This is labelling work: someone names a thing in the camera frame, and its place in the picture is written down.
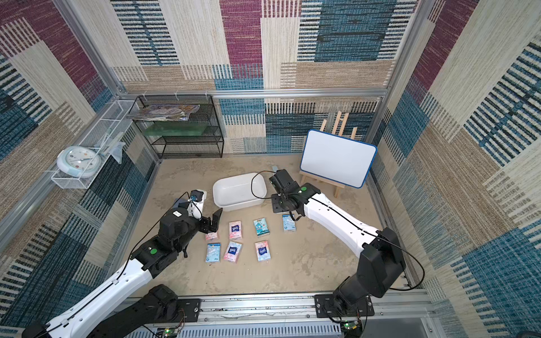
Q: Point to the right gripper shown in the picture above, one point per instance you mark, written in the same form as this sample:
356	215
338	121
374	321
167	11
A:
280	201

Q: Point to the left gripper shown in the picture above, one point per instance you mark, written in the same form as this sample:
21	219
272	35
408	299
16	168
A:
205	227

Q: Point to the pink Tempo tissue pack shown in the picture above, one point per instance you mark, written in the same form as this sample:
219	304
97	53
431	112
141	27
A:
211	236
235	230

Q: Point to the light blue unicorn tissue pack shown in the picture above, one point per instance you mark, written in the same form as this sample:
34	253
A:
288	223

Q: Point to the blue white tissue pack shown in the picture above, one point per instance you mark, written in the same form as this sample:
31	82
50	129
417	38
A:
213	254

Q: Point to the teal cartoon tissue pack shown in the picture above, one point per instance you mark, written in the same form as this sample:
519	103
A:
261	227

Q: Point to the blue Tempo tissue pack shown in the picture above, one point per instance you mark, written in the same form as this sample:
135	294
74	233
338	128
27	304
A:
232	252

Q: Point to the white storage box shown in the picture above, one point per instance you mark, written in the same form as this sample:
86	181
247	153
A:
241	191

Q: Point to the pink white tissue pack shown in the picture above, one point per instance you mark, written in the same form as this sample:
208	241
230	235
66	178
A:
262	251

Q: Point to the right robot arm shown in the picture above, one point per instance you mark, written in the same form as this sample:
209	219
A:
381	259

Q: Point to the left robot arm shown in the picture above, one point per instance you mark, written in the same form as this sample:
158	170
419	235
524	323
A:
94	317

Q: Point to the blue framed whiteboard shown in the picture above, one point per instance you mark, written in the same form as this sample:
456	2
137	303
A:
338	159

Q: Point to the green board on shelf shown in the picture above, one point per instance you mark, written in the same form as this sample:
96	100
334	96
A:
175	129

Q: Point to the colourful magazine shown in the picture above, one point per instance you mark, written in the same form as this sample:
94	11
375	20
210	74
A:
164	112

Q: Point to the round white clock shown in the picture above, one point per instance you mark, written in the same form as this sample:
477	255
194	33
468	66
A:
78	161

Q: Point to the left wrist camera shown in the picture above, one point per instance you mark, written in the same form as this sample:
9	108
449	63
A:
197	198

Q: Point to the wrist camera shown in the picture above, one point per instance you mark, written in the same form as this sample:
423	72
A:
283	182
197	198

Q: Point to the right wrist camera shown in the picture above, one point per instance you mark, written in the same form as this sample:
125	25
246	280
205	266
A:
283	182

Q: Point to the black wire shelf rack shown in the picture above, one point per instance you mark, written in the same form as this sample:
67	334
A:
209	145

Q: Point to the white wire basket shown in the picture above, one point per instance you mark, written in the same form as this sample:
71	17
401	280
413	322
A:
103	137

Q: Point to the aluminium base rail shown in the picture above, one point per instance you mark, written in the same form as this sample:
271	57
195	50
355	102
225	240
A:
275	315

